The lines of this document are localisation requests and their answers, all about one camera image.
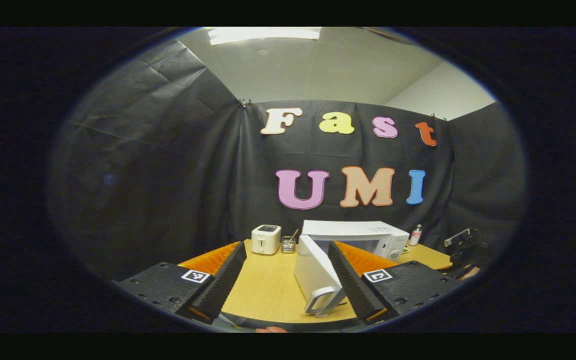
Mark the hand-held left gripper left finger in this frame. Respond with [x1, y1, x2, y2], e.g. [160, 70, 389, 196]
[115, 241, 248, 325]

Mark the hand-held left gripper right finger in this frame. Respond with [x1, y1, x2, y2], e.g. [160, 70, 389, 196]
[327, 241, 464, 325]

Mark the white microwave oven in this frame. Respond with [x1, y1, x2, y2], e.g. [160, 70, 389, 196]
[294, 220, 411, 318]

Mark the white toaster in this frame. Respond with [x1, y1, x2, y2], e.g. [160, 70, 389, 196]
[251, 224, 282, 256]

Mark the glass jar with sticks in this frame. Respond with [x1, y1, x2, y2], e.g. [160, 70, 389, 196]
[281, 229, 300, 254]

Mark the black backdrop cloth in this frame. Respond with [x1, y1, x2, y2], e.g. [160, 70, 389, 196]
[48, 37, 528, 283]

